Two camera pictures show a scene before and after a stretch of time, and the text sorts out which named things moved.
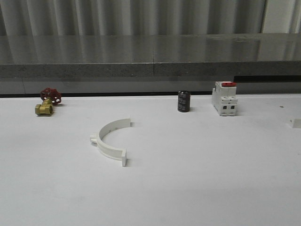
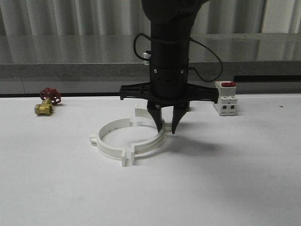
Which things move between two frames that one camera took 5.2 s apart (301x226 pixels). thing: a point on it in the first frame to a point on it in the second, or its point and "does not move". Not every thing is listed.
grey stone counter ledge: (150, 55) does not move
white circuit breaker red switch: (224, 98) does not move
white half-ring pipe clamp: (107, 150) does not move
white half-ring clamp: (295, 123) to (138, 151)
